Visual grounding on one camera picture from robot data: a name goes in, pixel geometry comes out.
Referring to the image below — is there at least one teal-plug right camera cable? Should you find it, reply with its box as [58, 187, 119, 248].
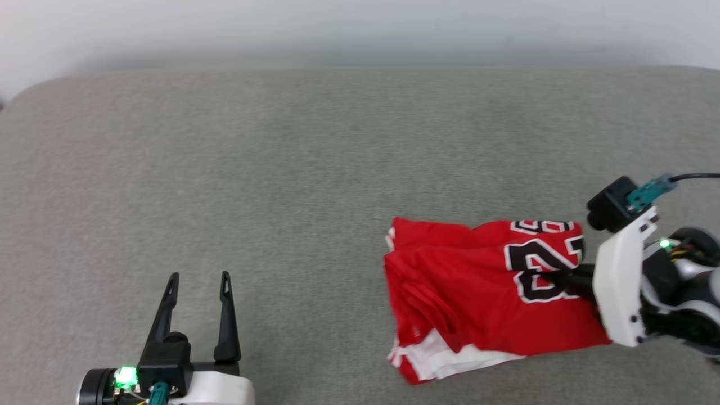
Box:
[626, 172, 720, 213]

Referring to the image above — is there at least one grey fabric sofa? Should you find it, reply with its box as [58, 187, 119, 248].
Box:
[0, 66, 720, 405]

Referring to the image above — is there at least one red white basketball jersey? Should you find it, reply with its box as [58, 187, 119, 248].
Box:
[384, 217, 614, 386]

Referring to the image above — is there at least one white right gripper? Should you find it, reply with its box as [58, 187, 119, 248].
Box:
[541, 206, 660, 348]

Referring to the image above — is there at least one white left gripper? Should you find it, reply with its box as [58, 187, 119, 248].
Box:
[147, 271, 255, 405]

